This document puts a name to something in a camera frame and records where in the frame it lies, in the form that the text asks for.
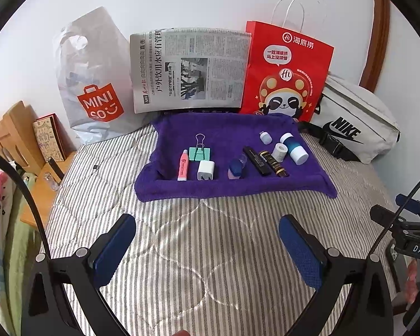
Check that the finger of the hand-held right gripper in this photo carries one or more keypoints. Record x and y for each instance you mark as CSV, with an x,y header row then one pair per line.
x,y
411,203
385,217

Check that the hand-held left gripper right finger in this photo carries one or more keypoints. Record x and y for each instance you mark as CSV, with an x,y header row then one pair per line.
x,y
301,248

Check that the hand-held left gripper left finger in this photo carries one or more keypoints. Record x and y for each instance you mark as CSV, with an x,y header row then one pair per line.
x,y
113,248

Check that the black and gold tube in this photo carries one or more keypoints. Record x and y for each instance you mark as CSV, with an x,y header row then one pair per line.
x,y
273,164

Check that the white tape roll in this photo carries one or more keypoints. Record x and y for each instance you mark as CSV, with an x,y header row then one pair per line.
x,y
279,152

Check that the small blue bottle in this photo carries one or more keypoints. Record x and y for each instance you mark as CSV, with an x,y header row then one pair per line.
x,y
236,170

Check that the pink flashlight pen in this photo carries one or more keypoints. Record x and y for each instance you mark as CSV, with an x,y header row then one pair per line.
x,y
183,166

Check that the small white jar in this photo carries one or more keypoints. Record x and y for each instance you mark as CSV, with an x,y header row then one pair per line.
x,y
265,137

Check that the white charger plug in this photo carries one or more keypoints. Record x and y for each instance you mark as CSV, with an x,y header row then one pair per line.
x,y
205,170

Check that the person's right hand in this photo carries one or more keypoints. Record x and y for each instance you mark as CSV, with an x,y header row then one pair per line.
x,y
414,276

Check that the person's left hand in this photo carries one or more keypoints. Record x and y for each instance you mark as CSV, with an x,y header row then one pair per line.
x,y
180,333

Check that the striped bed quilt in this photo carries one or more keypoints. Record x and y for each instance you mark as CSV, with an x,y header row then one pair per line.
x,y
196,252

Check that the wooden bedside table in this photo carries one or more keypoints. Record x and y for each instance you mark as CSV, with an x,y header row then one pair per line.
x,y
38,204

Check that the green sheet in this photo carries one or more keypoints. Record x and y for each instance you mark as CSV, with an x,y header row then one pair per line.
x,y
24,252

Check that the purple towel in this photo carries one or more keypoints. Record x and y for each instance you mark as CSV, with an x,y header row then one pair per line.
x,y
231,189

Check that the small clear bottle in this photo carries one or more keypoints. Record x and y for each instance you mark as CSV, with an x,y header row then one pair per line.
x,y
49,179

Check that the blue and white bottle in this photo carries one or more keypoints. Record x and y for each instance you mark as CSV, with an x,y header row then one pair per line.
x,y
294,148

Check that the white waist bag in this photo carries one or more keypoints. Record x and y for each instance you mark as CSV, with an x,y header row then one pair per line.
x,y
364,112

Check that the red book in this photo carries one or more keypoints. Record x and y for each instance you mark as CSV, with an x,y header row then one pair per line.
x,y
65,136

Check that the patterned notebook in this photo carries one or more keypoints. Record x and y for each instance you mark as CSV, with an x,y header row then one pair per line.
x,y
49,140

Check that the teal binder clip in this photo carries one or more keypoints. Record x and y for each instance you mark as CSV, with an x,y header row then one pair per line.
x,y
203,154

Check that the wooden bed headboard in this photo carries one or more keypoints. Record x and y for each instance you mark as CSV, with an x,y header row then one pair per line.
x,y
14,126

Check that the red paper bag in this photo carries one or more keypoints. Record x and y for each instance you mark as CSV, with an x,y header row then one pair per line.
x,y
301,63

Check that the white plastic shopping bag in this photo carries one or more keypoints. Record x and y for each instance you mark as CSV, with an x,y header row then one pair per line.
x,y
91,70

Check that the folded newspaper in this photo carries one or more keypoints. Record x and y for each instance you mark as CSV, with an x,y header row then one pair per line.
x,y
213,59

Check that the brown wooden frame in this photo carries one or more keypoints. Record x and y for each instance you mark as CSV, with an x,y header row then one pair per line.
x,y
378,42

